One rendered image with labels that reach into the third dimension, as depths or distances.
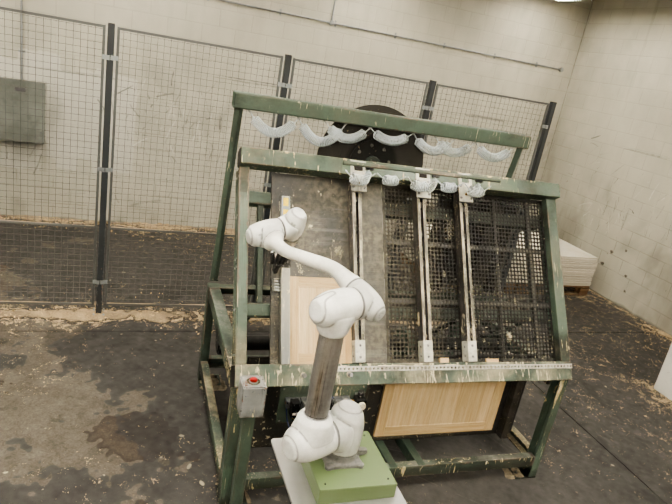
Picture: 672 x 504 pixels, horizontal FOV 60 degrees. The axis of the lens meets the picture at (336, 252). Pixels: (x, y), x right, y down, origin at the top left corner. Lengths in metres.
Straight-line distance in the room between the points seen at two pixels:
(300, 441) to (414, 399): 1.58
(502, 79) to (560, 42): 1.06
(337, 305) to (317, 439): 0.59
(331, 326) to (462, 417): 2.13
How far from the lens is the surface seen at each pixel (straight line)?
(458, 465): 4.08
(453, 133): 4.24
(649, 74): 8.91
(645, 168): 8.62
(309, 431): 2.43
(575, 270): 8.42
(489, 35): 9.05
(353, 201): 3.45
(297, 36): 7.91
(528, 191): 4.10
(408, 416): 3.95
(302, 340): 3.26
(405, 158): 4.18
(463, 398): 4.07
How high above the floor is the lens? 2.51
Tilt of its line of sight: 18 degrees down
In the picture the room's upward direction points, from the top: 10 degrees clockwise
